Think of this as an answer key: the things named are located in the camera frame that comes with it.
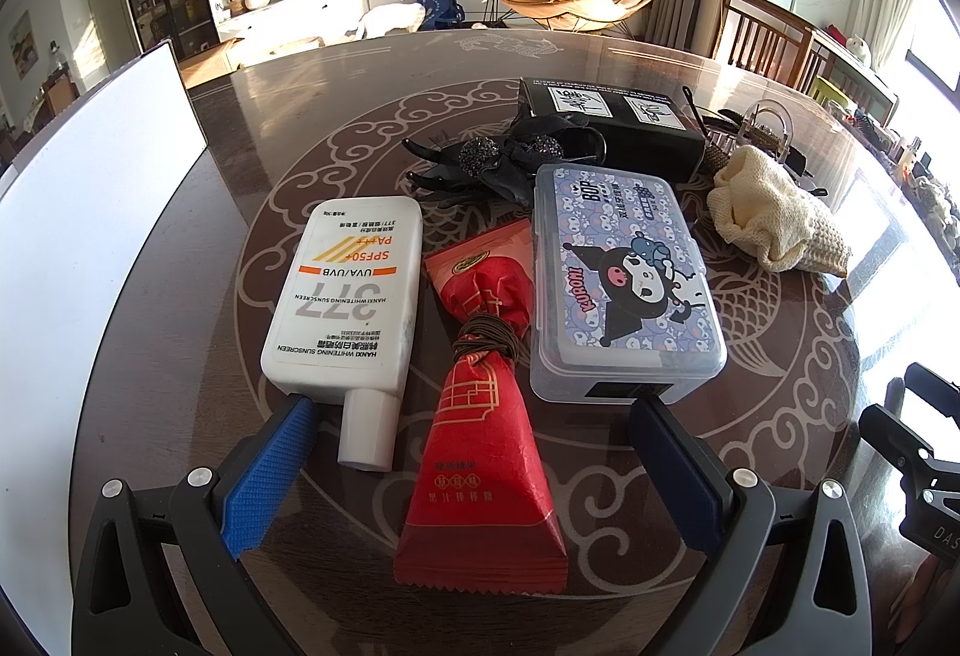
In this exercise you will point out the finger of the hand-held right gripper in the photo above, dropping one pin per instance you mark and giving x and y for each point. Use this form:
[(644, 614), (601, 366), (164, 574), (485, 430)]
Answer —
[(934, 390), (900, 438)]

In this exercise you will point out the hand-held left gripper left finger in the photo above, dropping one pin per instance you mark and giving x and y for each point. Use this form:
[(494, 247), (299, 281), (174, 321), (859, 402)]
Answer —
[(266, 483)]

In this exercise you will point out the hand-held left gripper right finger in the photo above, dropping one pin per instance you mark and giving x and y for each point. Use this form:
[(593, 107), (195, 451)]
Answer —
[(675, 476)]

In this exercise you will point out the white sunscreen bottle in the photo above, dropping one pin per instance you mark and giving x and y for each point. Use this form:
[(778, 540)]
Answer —
[(337, 326)]

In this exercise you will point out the red snack packet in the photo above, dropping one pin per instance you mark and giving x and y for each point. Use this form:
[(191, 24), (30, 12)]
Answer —
[(480, 461)]

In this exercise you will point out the clear cartoon-print plastic box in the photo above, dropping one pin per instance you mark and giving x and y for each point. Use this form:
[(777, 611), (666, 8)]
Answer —
[(622, 281)]

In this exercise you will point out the cream knit glove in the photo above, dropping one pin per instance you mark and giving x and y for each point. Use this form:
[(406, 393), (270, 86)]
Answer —
[(772, 221)]

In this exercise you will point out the white cardboard box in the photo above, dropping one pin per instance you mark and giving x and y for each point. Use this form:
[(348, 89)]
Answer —
[(97, 214)]

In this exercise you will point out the clear hair claw clip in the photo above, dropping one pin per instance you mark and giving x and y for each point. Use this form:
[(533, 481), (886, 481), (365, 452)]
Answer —
[(772, 112)]

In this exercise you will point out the black box with white labels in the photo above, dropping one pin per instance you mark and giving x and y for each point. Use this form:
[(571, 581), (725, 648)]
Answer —
[(652, 146)]

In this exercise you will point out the black bow hair clip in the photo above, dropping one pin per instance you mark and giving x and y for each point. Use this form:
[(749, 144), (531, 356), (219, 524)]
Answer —
[(517, 161)]

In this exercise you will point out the black hairpin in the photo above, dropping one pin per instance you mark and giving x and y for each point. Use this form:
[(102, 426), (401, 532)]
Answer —
[(694, 110), (814, 182)]

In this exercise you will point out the green stool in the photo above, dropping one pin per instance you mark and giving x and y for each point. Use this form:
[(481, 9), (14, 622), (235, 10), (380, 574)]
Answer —
[(823, 92)]

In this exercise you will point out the wooden side table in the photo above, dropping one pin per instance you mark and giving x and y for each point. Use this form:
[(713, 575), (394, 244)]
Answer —
[(855, 75)]

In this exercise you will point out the white cat figurine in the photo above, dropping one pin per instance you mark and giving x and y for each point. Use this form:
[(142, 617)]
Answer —
[(861, 49)]

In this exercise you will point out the wooden slatted chair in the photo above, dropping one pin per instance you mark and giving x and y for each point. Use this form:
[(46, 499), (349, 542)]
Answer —
[(757, 34)]

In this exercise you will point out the white cat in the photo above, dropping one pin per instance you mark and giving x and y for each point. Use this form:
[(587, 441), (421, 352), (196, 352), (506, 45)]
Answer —
[(390, 17)]

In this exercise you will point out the white TV cabinet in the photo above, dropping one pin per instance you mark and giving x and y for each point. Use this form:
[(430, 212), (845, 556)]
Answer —
[(330, 4)]

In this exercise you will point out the blue tote bag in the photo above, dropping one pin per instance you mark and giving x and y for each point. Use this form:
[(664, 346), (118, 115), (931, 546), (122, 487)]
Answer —
[(439, 8)]

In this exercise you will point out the framed wall painting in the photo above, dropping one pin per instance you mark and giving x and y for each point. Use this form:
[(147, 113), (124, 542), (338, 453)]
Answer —
[(25, 43)]

